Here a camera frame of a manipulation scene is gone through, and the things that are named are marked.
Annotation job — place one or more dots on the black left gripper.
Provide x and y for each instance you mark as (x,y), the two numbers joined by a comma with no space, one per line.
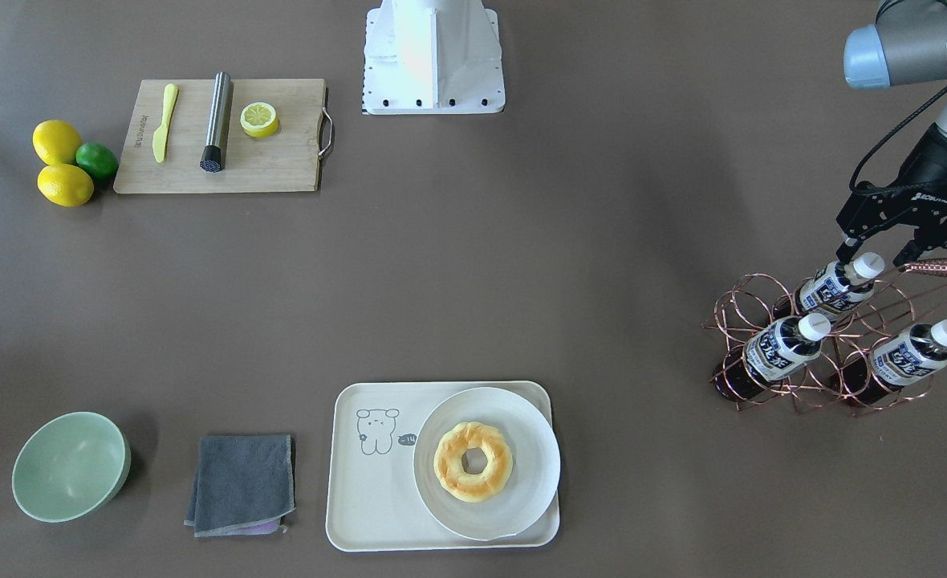
(933,167)

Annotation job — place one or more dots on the tea bottle of rack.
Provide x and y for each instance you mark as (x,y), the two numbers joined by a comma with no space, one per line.
(835,291)

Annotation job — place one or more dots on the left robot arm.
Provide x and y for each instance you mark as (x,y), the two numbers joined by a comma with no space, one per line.
(906,44)

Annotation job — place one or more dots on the tea bottle front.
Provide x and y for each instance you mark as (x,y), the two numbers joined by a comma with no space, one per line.
(912,355)
(771,356)

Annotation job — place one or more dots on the beige rabbit serving tray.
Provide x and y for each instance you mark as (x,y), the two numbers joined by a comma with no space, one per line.
(372,501)

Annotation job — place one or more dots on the white round plate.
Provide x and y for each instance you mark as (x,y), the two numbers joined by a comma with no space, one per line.
(532,483)

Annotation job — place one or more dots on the wooden cutting board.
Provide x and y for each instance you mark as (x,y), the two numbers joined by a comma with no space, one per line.
(286,162)

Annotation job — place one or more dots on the half lemon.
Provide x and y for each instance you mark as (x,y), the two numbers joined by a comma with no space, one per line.
(259,119)

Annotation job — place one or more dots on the steel muddler black tip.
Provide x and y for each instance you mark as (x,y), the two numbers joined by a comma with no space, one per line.
(213,154)

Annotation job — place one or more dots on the folded grey cloth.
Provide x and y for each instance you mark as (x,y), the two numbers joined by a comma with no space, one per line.
(243,485)

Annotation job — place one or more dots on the yellow plastic knife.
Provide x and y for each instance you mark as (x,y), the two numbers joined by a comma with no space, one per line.
(161,133)

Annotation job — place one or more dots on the green lime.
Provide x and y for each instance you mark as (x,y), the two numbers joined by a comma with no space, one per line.
(97,160)

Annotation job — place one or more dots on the yellow lemon lower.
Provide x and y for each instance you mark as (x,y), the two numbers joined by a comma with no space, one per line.
(65,185)

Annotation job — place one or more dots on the yellow lemon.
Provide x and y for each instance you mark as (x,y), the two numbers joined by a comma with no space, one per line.
(65,185)
(56,142)

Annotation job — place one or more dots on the yellow lemon upper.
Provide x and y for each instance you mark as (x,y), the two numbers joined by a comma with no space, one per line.
(56,142)

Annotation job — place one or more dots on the mint green bowl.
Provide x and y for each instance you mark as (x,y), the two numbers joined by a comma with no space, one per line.
(70,467)

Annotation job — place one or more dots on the copper wire bottle rack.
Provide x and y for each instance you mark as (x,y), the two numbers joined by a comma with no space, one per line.
(901,297)

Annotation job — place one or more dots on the glazed ring donut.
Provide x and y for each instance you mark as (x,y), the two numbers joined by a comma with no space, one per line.
(473,462)

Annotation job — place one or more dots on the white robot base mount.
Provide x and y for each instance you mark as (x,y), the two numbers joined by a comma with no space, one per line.
(432,58)

